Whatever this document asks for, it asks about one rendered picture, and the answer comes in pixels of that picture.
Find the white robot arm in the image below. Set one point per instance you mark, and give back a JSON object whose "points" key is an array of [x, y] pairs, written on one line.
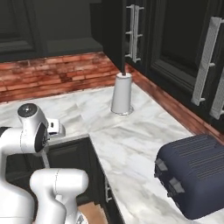
{"points": [[17, 145]]}

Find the dark wall cabinet door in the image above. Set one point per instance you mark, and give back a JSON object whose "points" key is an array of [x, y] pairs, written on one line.
{"points": [[16, 26]]}

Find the navy blue toaster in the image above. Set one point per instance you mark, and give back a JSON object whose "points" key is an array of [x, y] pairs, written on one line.
{"points": [[198, 175]]}

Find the dark base cabinet door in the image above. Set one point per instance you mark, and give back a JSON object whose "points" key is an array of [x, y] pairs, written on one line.
{"points": [[100, 186]]}

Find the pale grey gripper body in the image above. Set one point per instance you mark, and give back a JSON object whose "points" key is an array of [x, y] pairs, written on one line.
{"points": [[45, 159]]}

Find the open dark cabinet door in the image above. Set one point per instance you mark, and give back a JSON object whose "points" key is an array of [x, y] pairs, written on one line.
{"points": [[113, 32]]}

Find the white paper towel roll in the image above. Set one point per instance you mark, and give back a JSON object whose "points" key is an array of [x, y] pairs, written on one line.
{"points": [[122, 93]]}

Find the open dark wall cabinet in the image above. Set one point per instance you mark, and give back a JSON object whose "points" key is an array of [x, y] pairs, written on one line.
{"points": [[70, 26]]}

